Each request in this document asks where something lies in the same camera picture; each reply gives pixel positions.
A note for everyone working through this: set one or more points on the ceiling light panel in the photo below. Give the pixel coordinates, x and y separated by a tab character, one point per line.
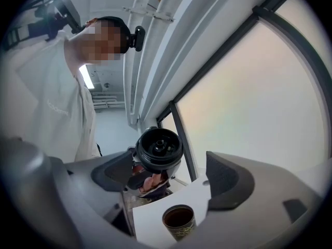
86	76

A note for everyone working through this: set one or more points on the person's torso white jacket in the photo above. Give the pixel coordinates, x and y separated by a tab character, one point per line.
52	100

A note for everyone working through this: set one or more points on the black tumbler with gold pattern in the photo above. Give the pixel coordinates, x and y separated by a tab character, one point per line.
179	224

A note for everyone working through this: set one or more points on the round grey table grommet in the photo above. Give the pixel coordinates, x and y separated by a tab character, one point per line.
206	182

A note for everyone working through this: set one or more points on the white ceiling pipe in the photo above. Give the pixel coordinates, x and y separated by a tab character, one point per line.
137	35
160	22

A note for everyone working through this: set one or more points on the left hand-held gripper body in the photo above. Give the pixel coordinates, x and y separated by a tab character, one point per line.
135	180

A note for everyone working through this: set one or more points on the person's head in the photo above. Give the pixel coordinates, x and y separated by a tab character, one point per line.
103	43

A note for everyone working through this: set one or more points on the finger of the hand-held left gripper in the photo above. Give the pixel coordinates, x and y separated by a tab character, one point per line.
174	172

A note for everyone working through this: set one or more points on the black head-mounted camera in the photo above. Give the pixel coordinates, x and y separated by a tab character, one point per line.
138	38

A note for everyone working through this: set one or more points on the person's left hand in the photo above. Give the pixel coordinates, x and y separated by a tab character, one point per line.
150	183

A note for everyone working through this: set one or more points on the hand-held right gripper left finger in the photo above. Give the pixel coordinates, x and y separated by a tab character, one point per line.
98	204

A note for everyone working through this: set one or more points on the black framed window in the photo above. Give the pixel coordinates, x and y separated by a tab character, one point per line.
246	100
301	19
167	124

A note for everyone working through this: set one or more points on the black chest-mounted device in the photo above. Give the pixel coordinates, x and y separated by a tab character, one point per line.
64	6

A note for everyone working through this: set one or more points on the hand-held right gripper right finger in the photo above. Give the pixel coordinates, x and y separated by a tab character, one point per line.
259	204

